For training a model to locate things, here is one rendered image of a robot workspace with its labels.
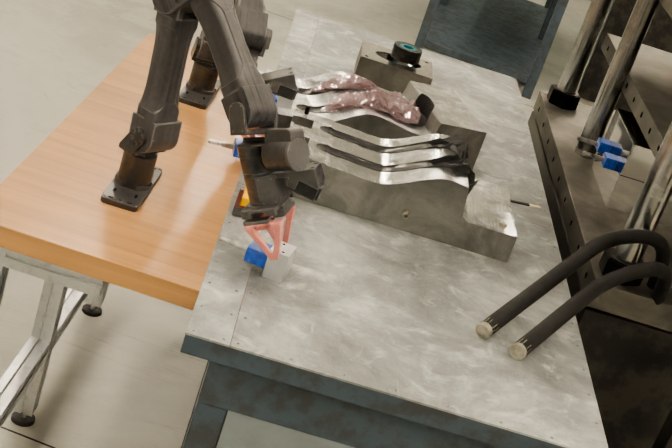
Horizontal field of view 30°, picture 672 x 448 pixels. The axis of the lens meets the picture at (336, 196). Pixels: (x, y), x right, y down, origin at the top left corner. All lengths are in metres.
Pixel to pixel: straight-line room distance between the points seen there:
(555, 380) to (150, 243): 0.74
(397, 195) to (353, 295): 0.35
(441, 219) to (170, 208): 0.56
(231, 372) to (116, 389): 1.24
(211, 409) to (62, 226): 0.41
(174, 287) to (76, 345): 1.28
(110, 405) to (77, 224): 1.04
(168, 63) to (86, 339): 1.31
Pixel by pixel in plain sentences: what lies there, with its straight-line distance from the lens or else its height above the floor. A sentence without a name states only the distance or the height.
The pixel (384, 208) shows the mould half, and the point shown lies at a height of 0.84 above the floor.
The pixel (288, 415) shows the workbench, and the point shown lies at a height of 0.70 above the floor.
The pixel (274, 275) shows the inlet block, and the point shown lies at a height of 0.81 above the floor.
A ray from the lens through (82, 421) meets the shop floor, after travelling 3.09.
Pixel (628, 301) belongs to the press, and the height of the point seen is 0.76.
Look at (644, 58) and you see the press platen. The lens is 3.61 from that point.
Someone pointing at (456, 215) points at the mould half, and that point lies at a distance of 2.52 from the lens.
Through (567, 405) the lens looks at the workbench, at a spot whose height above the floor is 0.80.
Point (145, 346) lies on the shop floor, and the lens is 3.42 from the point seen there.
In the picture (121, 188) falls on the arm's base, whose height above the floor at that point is 0.81.
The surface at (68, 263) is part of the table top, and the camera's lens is 2.12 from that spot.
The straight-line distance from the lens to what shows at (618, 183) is 3.12.
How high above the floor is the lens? 1.80
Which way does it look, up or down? 23 degrees down
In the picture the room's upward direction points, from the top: 19 degrees clockwise
